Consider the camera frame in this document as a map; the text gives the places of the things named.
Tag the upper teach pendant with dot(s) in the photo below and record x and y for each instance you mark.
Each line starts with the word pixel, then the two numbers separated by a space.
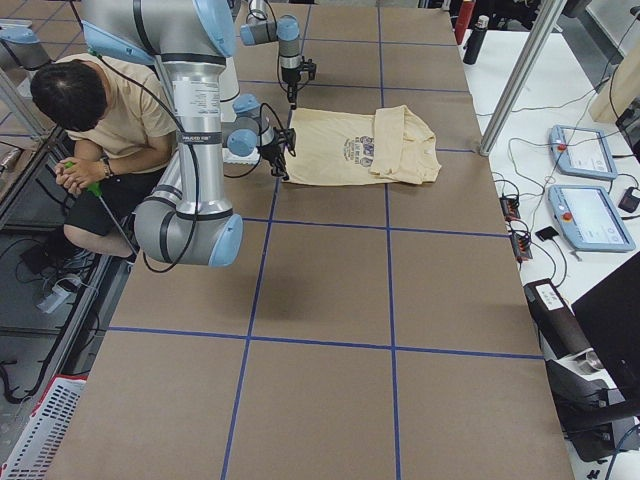
pixel 582 152

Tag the black monitor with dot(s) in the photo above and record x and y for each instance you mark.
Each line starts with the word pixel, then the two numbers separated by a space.
pixel 608 315

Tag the aluminium frame post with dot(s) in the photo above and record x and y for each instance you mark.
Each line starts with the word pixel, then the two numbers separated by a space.
pixel 535 42

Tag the green handled tool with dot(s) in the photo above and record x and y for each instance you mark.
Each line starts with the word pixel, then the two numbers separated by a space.
pixel 68 177

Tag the seated person in beige shirt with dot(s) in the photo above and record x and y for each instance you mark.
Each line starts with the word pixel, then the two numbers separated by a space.
pixel 110 110

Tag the cream long sleeve shirt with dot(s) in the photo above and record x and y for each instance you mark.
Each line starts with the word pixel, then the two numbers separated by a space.
pixel 343 149

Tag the brown paper table cover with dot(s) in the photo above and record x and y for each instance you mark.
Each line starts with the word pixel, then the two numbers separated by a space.
pixel 372 332

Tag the white plastic basket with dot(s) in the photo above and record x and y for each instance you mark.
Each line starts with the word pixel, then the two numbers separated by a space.
pixel 48 423

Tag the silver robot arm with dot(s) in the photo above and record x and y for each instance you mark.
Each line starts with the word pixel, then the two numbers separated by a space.
pixel 262 26
pixel 188 219

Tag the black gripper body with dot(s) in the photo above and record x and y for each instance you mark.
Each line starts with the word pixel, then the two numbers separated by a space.
pixel 289 75
pixel 272 148

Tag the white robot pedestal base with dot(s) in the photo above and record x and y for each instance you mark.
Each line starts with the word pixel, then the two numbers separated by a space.
pixel 229 100

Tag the teach pendant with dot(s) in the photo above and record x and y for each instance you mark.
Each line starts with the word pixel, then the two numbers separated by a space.
pixel 582 152
pixel 588 219

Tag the black water bottle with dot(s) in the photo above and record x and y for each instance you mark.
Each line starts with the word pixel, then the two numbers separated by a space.
pixel 475 40

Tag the lower teach pendant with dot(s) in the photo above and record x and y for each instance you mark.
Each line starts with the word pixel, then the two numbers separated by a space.
pixel 588 219

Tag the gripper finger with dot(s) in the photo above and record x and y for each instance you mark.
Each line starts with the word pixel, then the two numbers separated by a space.
pixel 279 170
pixel 292 94

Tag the red bottle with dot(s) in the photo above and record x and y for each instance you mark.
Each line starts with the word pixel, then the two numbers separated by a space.
pixel 465 14

